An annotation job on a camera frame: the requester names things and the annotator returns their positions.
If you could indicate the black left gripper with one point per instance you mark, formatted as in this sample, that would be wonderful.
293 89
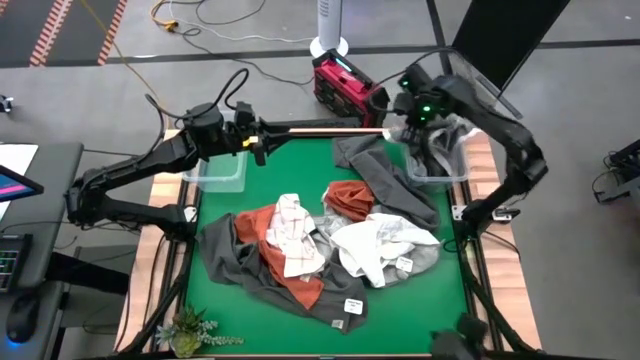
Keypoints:
242 137

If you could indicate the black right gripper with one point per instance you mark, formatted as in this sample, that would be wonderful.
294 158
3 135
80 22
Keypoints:
425 112

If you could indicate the small orange towel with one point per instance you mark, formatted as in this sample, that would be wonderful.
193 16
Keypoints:
350 200

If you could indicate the white checked towel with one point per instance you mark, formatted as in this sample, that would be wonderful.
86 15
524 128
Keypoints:
295 235

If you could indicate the light grey waffle towel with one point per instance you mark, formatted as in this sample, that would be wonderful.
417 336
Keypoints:
327 225

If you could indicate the dark grey towel with label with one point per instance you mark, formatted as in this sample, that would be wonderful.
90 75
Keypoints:
225 260

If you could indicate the long orange towel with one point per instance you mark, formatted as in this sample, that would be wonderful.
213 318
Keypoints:
295 290

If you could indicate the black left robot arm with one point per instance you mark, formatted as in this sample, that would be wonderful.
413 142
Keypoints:
125 170

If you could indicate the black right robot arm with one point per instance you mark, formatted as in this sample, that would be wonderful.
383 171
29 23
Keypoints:
520 145

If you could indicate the clear plastic bin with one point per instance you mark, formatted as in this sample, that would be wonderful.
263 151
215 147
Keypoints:
225 175
435 178

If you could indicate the black bar at table edge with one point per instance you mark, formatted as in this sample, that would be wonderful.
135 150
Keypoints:
325 124

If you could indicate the red portable power station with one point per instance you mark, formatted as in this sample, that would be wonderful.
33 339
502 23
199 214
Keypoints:
345 90

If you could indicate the white tower fan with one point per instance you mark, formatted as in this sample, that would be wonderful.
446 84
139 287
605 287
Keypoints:
330 25

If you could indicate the black panel on stand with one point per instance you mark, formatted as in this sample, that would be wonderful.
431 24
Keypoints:
505 35

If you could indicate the green table mat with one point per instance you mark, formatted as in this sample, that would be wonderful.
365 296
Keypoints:
410 320

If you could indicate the small succulent plant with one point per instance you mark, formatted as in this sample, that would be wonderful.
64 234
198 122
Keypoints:
185 335

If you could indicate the dark blurry object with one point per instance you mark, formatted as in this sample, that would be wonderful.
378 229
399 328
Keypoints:
457 340

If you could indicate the black orange-striped floor mat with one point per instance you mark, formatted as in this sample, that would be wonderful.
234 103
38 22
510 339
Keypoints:
85 30

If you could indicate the grey desk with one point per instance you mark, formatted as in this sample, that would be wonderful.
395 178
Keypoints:
55 200

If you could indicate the white paper sheet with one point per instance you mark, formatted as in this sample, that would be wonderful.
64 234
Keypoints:
17 155

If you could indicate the tablet screen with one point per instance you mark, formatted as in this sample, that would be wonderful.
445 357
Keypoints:
15 187

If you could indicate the small grey floor object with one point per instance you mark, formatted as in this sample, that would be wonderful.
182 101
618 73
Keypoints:
5 104

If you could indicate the backlit keyboard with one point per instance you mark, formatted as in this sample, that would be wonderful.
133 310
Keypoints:
12 260

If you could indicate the black computer mouse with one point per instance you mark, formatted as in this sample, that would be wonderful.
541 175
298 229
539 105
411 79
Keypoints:
22 315

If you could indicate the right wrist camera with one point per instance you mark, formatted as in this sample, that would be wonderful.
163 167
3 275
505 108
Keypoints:
415 80

